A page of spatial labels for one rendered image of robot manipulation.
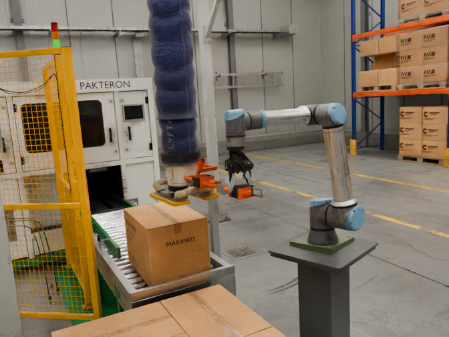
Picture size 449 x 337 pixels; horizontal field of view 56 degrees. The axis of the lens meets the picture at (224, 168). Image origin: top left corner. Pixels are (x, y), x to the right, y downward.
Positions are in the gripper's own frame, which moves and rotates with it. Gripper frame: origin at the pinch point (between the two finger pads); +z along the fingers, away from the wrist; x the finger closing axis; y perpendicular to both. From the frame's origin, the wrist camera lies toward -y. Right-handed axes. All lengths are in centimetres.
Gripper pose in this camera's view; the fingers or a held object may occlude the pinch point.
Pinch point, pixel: (240, 190)
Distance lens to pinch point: 196.9
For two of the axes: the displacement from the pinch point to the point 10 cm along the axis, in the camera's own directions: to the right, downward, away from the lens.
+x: -8.5, 1.4, -5.1
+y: -5.3, -1.1, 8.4
